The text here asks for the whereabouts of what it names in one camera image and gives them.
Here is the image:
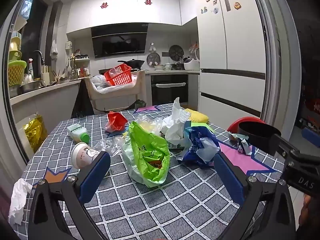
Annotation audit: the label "white tissue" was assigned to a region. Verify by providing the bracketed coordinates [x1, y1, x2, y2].
[9, 179, 33, 225]

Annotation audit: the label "red plastic basket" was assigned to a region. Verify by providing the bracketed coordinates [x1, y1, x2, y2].
[104, 64, 133, 86]

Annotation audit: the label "blue plastic bag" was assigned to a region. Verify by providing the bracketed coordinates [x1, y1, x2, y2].
[176, 126, 220, 169]

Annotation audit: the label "kitchen counter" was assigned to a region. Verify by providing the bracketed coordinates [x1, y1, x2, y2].
[10, 69, 200, 105]

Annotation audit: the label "grey checkered tablecloth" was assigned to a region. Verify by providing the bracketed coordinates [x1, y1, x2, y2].
[10, 104, 283, 240]

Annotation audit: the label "beige crate chair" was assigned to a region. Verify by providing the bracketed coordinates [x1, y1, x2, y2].
[85, 70, 147, 110]

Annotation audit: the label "black range hood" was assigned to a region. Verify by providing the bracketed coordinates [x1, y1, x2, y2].
[91, 23, 148, 59]

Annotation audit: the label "black kitchen faucet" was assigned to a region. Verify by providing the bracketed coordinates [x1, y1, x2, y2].
[34, 50, 45, 79]

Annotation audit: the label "white utensil holder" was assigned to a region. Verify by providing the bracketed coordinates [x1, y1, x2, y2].
[41, 65, 52, 80]

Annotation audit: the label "black trash bin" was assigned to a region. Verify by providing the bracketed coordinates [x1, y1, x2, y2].
[237, 121, 282, 153]

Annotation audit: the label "gold foil bag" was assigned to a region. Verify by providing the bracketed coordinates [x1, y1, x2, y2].
[24, 115, 48, 153]

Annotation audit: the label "white refrigerator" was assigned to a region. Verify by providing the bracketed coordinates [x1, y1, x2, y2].
[196, 0, 269, 128]

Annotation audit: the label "clear plastic bag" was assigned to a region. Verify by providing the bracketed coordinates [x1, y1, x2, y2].
[135, 114, 165, 137]

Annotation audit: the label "hanging white plastic bag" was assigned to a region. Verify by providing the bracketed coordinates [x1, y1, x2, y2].
[50, 40, 58, 60]

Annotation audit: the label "red plastic stool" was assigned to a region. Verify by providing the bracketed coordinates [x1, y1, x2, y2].
[227, 116, 267, 133]

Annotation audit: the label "yellow knitted cloth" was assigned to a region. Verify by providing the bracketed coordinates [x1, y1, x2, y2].
[184, 108, 209, 123]

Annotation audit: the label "steel bowl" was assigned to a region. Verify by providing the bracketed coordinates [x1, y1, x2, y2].
[19, 80, 42, 94]

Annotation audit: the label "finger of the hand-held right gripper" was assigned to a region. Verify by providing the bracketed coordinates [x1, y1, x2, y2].
[271, 133, 300, 162]

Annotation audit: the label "clear plastic wrapper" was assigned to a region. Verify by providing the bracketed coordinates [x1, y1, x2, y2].
[94, 136, 125, 157]

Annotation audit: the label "white wall cabinets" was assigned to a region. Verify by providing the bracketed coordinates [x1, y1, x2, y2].
[66, 0, 198, 34]

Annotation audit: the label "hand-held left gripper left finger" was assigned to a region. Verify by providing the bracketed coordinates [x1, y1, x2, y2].
[27, 151, 112, 240]

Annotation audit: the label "green plastic colander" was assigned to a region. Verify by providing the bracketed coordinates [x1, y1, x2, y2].
[7, 60, 27, 87]

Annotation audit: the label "green plastic bag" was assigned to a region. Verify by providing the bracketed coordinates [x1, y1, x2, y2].
[121, 121, 171, 188]

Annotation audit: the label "white paper cup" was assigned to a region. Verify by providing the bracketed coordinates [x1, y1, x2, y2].
[70, 142, 110, 178]

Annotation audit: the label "white bottle with green cap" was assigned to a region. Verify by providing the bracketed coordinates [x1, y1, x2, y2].
[67, 124, 90, 143]

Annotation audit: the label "black wok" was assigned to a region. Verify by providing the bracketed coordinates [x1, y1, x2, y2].
[117, 59, 145, 69]

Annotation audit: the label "white plastic bag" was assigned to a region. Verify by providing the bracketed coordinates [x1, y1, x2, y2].
[161, 97, 193, 145]
[50, 40, 58, 60]

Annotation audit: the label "printed wrapper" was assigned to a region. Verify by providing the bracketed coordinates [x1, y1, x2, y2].
[229, 132, 252, 154]

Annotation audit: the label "white rice cooker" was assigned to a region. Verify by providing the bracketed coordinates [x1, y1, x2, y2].
[184, 57, 200, 70]

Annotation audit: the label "red plastic bag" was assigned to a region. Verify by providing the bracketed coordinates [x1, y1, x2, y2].
[104, 111, 128, 133]

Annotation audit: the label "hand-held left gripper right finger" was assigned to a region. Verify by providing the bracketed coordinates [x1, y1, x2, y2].
[214, 151, 297, 240]

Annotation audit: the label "round hanging pan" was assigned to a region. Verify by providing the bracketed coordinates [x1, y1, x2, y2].
[169, 45, 185, 62]
[146, 52, 160, 67]

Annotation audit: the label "black built-in oven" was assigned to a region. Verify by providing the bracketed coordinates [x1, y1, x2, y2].
[151, 74, 188, 106]

